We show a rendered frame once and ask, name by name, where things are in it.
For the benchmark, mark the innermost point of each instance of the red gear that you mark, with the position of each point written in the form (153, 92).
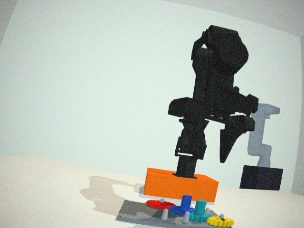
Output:
(159, 205)

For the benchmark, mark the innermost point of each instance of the yellow gear with black stripe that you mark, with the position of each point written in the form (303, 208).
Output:
(216, 221)

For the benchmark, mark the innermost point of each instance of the teal gear with tall hub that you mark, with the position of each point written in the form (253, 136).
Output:
(198, 214)

